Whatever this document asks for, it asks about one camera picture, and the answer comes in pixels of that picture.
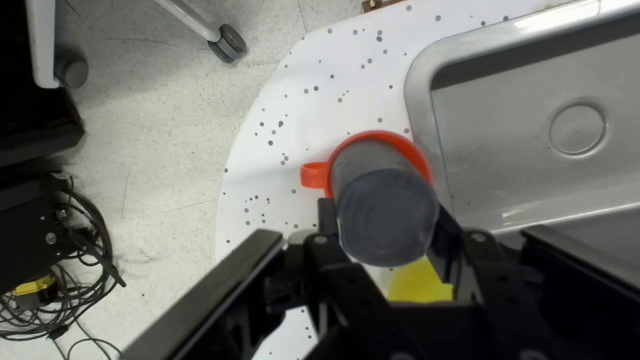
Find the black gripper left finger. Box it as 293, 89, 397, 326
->
301, 197, 401, 360

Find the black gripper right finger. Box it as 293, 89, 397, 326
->
428, 207, 556, 360

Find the grey cylindrical toy object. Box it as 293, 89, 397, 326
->
327, 141, 441, 268

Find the orange plastic cup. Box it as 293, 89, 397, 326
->
298, 128, 436, 203

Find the white speckled toy kitchen counter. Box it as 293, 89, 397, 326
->
213, 0, 640, 360

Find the small yellow-green toy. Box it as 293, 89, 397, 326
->
382, 257, 456, 307

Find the grey toy sink basin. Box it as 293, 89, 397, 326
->
401, 0, 640, 236

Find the grey leg with black caster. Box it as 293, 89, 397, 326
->
154, 0, 249, 66

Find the black equipment box with screws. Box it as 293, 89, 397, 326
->
0, 169, 75, 296

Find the black cabinet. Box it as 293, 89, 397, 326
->
0, 0, 87, 169

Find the black floor cable bundle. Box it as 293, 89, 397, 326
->
0, 173, 128, 360

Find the yellow cable connector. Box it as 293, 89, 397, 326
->
6, 274, 58, 301

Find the white post with round foot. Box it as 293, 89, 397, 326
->
24, 0, 89, 90

